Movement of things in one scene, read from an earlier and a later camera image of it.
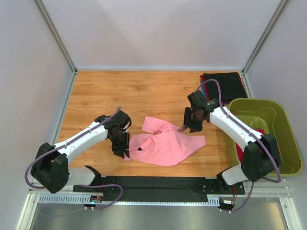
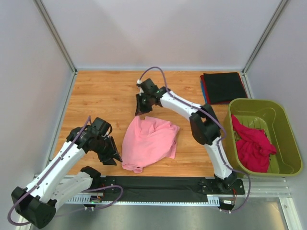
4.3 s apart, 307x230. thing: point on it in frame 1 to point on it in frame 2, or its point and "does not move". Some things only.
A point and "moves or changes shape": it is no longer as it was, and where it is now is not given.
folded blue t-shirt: [203, 90] does not move
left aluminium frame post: [40, 5] does not move
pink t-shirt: [165, 146] moves or changes shape
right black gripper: [190, 122] to [140, 103]
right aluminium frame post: [265, 35] does not move
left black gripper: [120, 146] to [110, 148]
